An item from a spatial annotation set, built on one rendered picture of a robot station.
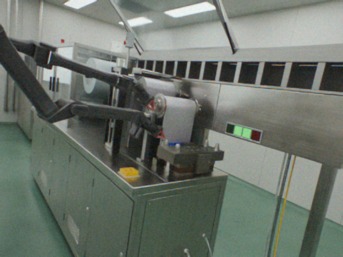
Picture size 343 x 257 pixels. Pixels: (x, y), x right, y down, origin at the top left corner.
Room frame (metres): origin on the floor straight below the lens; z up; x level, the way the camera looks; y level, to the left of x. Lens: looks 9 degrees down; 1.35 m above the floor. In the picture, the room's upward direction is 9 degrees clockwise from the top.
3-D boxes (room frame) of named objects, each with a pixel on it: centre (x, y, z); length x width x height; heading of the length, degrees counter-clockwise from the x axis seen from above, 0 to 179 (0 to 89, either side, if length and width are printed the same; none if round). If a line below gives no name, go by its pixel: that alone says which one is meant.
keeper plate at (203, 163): (1.38, -0.13, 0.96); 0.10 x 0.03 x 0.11; 132
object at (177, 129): (1.50, 0.06, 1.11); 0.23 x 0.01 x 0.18; 132
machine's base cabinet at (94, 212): (2.20, 0.77, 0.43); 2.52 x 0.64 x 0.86; 42
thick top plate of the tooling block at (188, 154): (1.44, -0.05, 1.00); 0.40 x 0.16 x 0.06; 132
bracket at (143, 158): (1.47, 0.24, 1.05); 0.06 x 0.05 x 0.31; 132
